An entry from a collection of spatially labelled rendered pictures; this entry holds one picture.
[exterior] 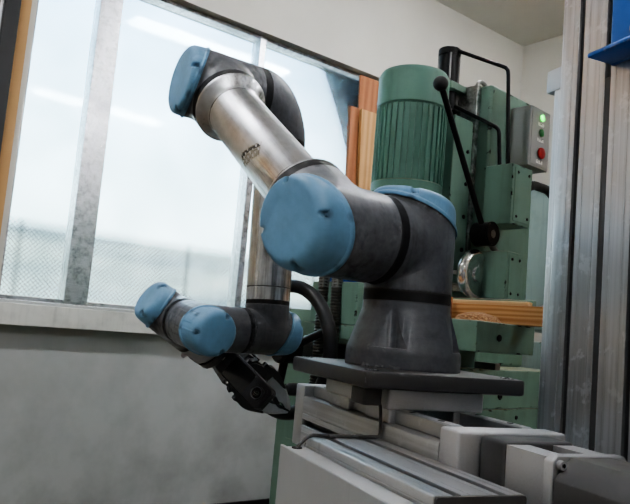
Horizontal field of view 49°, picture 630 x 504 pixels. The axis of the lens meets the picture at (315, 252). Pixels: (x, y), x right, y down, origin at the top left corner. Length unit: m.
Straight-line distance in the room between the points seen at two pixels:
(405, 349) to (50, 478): 2.07
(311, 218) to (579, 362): 0.35
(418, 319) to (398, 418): 0.13
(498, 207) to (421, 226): 0.91
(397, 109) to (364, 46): 1.96
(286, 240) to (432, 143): 0.93
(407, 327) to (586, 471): 0.32
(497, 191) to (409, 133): 0.27
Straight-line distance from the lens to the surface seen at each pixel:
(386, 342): 0.88
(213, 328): 1.06
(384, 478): 0.65
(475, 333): 1.36
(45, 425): 2.73
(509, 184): 1.77
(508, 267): 1.72
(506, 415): 1.70
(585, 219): 0.87
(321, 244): 0.78
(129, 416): 2.84
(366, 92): 3.52
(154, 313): 1.15
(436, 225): 0.90
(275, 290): 1.15
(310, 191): 0.79
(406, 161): 1.66
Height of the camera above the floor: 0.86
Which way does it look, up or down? 6 degrees up
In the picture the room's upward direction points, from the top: 5 degrees clockwise
